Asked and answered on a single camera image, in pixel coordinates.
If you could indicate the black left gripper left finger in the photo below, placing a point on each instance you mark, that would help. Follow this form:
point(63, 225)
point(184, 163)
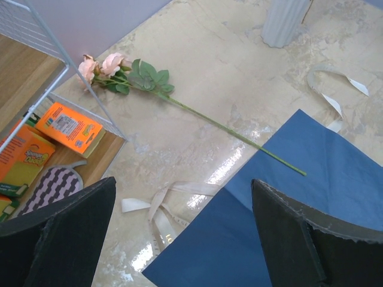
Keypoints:
point(59, 244)

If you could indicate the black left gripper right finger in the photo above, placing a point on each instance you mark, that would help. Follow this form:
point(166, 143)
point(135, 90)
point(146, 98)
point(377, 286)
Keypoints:
point(306, 247)

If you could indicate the blue wrapping paper sheet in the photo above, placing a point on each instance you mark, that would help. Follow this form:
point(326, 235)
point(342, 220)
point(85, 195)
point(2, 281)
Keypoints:
point(221, 246)

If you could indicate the peach rose stem long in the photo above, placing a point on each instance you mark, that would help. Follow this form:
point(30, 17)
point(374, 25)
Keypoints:
point(119, 75)

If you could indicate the white ribbed ceramic vase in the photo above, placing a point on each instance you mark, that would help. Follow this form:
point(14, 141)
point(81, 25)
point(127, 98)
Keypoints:
point(282, 22)

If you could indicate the purple wavy striped pad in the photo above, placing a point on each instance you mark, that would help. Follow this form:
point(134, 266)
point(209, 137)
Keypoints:
point(56, 183)

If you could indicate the yellow orange sponge pack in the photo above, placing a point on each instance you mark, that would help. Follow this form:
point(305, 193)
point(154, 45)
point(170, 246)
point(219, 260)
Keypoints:
point(22, 160)

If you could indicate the orange box on lower shelf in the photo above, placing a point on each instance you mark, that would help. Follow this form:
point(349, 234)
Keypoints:
point(71, 129)

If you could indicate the white wire wooden shelf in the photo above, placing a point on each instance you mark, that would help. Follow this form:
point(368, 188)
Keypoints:
point(32, 64)

